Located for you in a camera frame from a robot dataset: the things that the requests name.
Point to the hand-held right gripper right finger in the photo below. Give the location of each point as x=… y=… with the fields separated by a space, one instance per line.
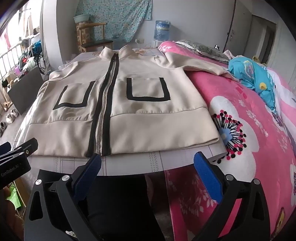
x=208 y=176

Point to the blue water jug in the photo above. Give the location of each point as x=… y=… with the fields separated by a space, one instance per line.
x=162 y=30

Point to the dark grey board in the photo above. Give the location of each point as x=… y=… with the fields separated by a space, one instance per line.
x=25 y=90

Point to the green basin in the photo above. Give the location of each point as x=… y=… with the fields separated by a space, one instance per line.
x=81 y=18

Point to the cluttered storage rack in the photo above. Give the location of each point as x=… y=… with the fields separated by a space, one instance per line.
x=34 y=53

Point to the blue printed cloth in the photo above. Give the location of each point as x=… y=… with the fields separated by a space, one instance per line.
x=245 y=69

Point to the stack of cardboard boxes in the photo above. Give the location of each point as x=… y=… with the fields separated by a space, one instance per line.
x=82 y=34

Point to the wooden chair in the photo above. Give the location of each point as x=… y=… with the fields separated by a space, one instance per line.
x=97 y=42

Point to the white wall socket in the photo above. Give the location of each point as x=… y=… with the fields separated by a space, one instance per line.
x=140 y=41

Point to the pink floral blanket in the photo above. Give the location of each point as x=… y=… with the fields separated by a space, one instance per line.
x=208 y=88

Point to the green box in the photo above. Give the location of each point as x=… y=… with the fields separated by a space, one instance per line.
x=12 y=197

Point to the pale pink cloth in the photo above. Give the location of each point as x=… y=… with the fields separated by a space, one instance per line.
x=229 y=54

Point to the beige zip jacket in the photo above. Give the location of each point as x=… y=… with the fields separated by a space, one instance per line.
x=150 y=115

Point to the grey shoe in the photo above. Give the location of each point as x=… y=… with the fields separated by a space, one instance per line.
x=2 y=128

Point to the small black device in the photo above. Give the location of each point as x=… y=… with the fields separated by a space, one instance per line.
x=217 y=47

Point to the teal floral hanging cloth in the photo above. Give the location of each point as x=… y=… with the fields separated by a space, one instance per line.
x=124 y=18

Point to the grey patterned pillow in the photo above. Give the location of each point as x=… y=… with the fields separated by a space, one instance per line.
x=208 y=49

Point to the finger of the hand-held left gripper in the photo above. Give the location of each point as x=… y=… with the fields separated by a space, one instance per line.
x=29 y=144

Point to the yellow green cloth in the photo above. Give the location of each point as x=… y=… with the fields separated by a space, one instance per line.
x=257 y=59

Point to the white shoe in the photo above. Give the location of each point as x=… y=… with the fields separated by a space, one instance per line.
x=11 y=117

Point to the metal balcony railing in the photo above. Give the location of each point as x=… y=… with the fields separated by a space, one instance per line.
x=9 y=60

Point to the grey door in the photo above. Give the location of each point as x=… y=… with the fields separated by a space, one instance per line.
x=262 y=39

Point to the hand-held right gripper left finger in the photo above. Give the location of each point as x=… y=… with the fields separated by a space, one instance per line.
x=89 y=176

